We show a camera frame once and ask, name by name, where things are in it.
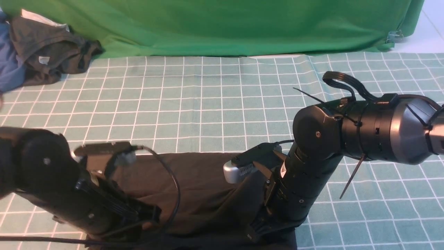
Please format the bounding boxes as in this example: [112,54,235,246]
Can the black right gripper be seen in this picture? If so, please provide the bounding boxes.
[246,149,343,242]

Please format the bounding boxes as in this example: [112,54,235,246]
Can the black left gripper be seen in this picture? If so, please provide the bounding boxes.
[18,171,162,243]

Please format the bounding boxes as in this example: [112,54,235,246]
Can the dark gray long-sleeved shirt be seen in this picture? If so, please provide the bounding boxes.
[83,151,298,250]

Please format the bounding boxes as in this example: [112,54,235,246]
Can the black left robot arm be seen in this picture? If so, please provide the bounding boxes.
[1,126,161,242]

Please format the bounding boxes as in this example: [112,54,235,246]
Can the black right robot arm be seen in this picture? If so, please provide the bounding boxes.
[247,94,444,242]

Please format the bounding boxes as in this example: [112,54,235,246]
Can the crumpled dark gray shirt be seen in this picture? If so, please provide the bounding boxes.
[10,16,104,86]

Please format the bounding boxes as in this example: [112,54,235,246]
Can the green grid cutting mat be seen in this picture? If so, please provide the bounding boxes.
[0,52,443,250]

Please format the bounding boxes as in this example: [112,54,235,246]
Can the blue garment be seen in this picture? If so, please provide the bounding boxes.
[0,11,26,93]

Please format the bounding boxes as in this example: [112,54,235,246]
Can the green backdrop cloth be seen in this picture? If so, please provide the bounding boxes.
[1,0,424,58]

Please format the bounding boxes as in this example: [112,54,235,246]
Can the metal binder clip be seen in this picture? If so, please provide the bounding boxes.
[385,30,404,44]

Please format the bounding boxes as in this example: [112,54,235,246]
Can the white folded cloth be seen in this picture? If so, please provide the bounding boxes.
[21,9,70,32]

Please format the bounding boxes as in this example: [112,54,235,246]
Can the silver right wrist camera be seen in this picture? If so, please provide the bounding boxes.
[223,142,282,184]

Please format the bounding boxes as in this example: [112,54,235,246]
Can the black left camera cable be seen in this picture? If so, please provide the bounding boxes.
[0,145,181,248]

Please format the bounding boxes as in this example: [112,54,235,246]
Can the black cable tie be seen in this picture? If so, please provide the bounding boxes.
[293,87,367,199]

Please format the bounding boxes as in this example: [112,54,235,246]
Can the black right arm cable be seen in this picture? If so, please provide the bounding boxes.
[322,71,444,115]

